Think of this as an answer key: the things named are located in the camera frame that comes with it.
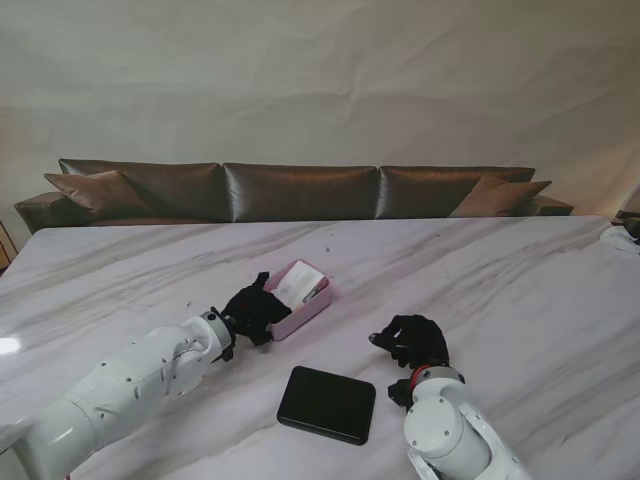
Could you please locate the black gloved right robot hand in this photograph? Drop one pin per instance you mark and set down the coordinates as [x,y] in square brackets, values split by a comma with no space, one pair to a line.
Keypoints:
[420,340]

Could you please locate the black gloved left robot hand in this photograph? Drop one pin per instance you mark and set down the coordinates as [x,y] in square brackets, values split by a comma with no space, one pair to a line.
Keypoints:
[252,312]

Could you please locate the pink tissue box cover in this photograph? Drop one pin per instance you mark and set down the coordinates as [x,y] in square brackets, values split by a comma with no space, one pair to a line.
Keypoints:
[305,320]

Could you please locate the clear tissue pack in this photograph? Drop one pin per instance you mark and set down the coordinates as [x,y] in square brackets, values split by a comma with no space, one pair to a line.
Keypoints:
[300,280]

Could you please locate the black tissue box base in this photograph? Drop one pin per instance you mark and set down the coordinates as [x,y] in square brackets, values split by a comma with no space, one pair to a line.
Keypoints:
[327,405]

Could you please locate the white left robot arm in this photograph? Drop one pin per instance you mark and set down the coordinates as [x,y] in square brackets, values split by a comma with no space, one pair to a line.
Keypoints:
[125,385]

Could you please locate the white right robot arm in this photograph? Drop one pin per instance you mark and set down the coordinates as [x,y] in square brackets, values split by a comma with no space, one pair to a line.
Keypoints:
[445,430]

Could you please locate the brown leather sofa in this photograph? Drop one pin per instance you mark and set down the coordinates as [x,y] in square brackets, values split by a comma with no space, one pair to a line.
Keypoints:
[300,192]

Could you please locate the brown throw cushion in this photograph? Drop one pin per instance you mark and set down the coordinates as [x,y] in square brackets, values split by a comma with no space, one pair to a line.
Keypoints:
[500,197]
[95,192]

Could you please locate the white crumpled cloth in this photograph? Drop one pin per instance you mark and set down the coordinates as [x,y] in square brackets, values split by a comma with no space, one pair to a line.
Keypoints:
[622,240]

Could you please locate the wooden furniture edge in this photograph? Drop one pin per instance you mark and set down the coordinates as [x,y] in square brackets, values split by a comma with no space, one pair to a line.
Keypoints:
[4,245]

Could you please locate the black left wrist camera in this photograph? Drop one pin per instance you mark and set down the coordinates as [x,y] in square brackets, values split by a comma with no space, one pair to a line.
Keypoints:
[227,354]

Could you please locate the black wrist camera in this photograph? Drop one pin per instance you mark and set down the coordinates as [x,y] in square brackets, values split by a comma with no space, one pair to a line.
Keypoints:
[399,392]
[227,354]

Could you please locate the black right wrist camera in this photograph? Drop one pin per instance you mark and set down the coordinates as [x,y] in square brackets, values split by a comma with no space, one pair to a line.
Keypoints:
[399,392]

